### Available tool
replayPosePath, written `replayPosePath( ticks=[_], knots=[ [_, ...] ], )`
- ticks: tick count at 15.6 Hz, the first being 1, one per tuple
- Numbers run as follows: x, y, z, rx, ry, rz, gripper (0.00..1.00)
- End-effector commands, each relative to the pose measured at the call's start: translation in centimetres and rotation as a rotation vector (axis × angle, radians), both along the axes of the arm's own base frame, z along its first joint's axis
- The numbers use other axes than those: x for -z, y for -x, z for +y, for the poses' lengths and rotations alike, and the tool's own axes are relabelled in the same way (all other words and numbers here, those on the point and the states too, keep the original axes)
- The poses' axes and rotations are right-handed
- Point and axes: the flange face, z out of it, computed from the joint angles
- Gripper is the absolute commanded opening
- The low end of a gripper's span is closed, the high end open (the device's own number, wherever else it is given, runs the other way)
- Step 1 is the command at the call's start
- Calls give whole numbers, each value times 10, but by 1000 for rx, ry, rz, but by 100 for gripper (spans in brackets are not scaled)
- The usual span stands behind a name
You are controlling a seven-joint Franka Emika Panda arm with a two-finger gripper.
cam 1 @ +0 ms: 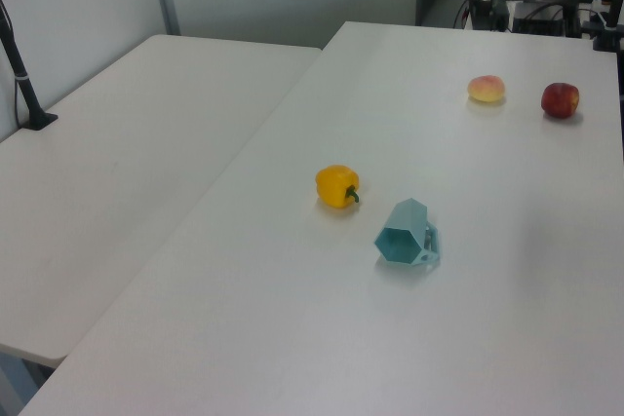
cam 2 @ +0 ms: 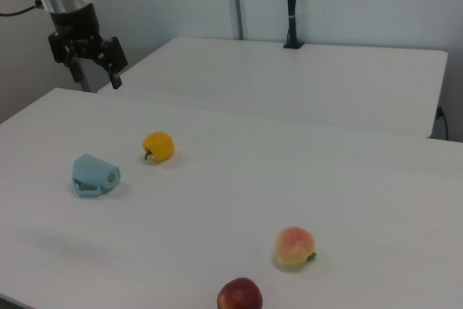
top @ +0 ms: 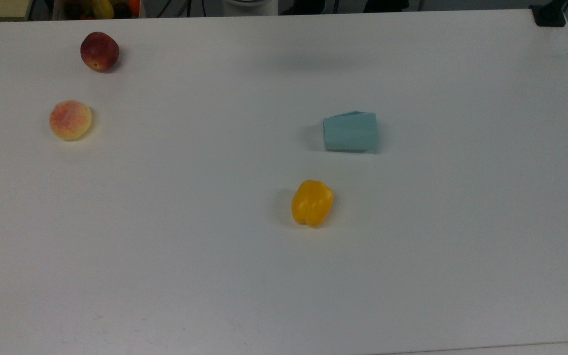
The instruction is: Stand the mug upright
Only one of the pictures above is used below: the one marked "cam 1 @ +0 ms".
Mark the black camera stand pole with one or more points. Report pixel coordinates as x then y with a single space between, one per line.
25 92

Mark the black electronics box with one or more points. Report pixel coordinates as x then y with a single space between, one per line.
490 11

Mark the red apple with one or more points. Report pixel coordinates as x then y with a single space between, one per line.
559 100

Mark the black clamp stand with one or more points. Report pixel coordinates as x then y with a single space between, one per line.
607 38

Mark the teal hexagonal mug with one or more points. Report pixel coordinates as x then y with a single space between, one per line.
404 233

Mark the yellow bell pepper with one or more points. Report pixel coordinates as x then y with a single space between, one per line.
334 187

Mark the yellow pink peach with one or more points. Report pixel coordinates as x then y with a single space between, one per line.
486 89

